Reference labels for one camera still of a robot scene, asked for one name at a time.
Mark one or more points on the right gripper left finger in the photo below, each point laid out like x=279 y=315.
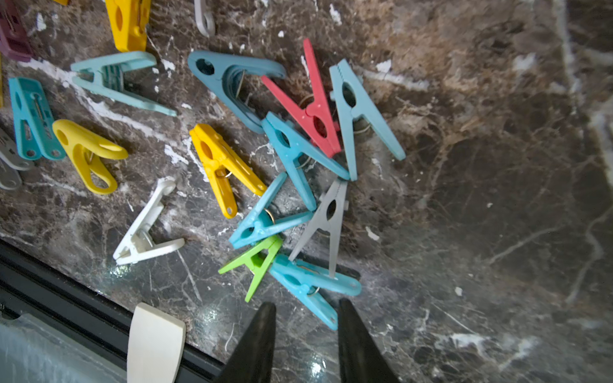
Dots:
x=252 y=359

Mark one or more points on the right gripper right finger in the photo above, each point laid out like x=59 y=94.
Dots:
x=360 y=360

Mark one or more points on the lime green clothespin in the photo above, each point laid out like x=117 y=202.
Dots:
x=258 y=259

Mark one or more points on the teal clothespin cluster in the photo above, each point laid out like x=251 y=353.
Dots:
x=258 y=225
x=290 y=145

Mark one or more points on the white clothespin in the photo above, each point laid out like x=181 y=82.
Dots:
x=137 y=244

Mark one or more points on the orange yellow clothespin cluster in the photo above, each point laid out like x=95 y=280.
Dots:
x=218 y=160

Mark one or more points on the red clothespin in cluster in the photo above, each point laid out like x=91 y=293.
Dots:
x=316 y=118

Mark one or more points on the light teal clothespin right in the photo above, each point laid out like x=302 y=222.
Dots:
x=353 y=104

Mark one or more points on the dark teal clothespin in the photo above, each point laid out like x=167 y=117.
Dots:
x=222 y=73

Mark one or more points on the mint green clothespin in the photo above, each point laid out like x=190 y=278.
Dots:
x=104 y=76

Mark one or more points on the maroon clothespin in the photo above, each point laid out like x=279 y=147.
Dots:
x=14 y=41

